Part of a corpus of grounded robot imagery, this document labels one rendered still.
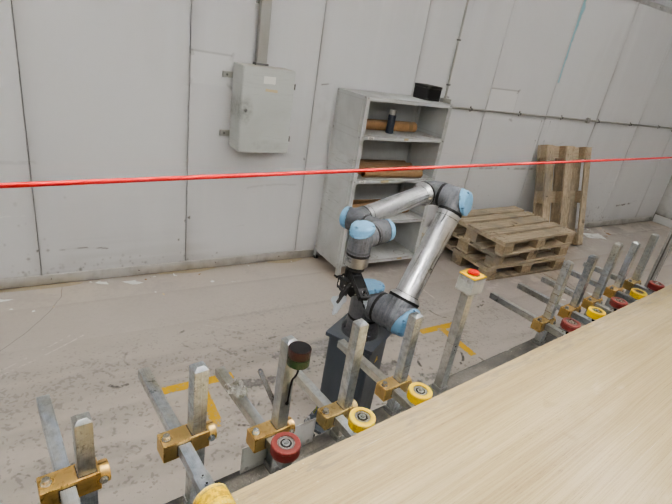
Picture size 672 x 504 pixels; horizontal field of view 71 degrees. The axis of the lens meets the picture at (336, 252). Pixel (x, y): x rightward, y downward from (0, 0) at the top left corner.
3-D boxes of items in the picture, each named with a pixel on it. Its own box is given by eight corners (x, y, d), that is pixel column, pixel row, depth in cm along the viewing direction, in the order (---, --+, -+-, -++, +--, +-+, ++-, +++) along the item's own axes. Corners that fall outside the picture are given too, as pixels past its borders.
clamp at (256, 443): (245, 441, 136) (246, 428, 134) (285, 425, 144) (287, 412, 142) (254, 455, 132) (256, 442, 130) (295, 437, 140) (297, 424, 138)
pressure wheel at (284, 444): (262, 467, 132) (265, 436, 127) (286, 456, 136) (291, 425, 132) (276, 489, 126) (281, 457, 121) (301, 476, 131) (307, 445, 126)
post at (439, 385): (430, 387, 190) (459, 289, 172) (438, 383, 193) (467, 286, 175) (439, 394, 187) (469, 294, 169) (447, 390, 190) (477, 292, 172)
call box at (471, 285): (454, 289, 172) (459, 270, 169) (466, 286, 176) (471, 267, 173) (469, 299, 167) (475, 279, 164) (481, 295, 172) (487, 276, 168)
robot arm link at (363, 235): (382, 225, 174) (365, 230, 167) (376, 256, 179) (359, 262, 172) (362, 217, 179) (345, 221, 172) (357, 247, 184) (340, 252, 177)
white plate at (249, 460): (239, 472, 140) (241, 447, 136) (311, 440, 156) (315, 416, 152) (240, 474, 140) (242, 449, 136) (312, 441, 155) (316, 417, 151)
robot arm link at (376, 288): (361, 302, 244) (367, 272, 237) (387, 317, 234) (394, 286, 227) (341, 311, 233) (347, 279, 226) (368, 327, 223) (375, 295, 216)
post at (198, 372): (184, 504, 130) (189, 362, 111) (196, 498, 132) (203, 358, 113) (189, 514, 128) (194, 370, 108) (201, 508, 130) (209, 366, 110)
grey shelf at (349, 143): (312, 256, 453) (337, 87, 391) (387, 248, 500) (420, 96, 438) (336, 278, 420) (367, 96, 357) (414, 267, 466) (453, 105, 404)
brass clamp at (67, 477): (37, 492, 102) (35, 475, 100) (105, 466, 110) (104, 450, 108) (42, 514, 98) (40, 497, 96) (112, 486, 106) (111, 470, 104)
